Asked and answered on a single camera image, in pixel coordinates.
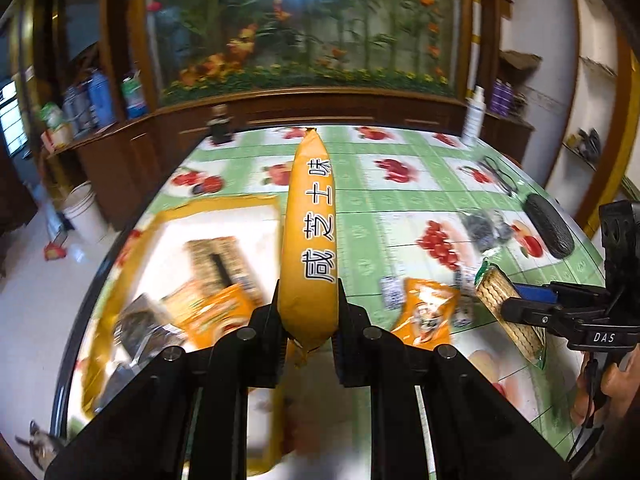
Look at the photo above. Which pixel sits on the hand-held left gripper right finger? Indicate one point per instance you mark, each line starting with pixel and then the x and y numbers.
pixel 352 345

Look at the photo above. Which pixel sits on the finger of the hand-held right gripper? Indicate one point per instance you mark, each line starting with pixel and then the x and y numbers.
pixel 530 312
pixel 532 293

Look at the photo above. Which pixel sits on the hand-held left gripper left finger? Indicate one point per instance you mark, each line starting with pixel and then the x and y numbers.
pixel 265 340

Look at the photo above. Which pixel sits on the small cracker packet green edge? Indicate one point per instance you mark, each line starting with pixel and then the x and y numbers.
pixel 500 305

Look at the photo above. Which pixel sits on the small blue white candy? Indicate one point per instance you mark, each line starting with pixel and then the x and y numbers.
pixel 463 278
pixel 390 291

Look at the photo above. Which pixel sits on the dark seaweed packet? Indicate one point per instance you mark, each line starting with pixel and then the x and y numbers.
pixel 482 230

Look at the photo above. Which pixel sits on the small orange packet with figure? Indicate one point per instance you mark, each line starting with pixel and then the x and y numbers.
pixel 425 310

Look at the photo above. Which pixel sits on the clear cracker packet dark stripe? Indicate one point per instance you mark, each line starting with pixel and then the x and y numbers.
pixel 225 270

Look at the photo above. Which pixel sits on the large orange cracker packet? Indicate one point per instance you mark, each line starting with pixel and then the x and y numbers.
pixel 310 240

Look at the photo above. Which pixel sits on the silver dark snack packet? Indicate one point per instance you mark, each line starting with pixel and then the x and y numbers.
pixel 145 327

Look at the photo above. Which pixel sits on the yellow-taped white cardboard tray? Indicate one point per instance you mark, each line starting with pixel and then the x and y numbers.
pixel 170 230

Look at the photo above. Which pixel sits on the person's right hand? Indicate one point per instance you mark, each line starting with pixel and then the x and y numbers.
pixel 620 390

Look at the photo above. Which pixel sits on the dark patterned glasses case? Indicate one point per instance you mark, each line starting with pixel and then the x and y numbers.
pixel 547 225

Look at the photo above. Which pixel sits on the eyeglasses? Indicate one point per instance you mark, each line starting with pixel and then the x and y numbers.
pixel 500 175

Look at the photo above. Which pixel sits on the green checkered fruit tablecloth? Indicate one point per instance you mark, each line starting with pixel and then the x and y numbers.
pixel 380 195

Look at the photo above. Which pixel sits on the dark shoes on shelf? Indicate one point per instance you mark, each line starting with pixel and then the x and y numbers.
pixel 589 145

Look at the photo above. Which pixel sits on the white spray bottle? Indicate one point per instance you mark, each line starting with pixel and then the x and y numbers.
pixel 472 117

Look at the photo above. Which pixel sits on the purple bottles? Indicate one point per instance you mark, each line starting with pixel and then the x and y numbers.
pixel 501 96

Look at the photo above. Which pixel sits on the brown wooden cabinet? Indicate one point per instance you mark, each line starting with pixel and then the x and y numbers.
pixel 165 150

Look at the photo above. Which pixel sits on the small dark jar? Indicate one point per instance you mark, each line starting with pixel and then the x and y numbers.
pixel 221 125

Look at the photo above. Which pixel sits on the white plastic bucket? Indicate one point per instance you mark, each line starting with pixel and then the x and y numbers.
pixel 85 212

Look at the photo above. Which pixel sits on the red broom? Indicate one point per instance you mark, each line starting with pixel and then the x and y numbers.
pixel 55 251

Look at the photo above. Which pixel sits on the blue thermos flask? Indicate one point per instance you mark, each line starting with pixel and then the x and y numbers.
pixel 102 97

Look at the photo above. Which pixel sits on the grey thermos flask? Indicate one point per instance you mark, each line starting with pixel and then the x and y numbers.
pixel 77 107

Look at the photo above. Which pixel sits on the green and white bag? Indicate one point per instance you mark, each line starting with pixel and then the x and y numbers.
pixel 55 115

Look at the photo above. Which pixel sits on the artificial flower display case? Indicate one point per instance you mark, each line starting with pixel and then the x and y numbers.
pixel 310 25

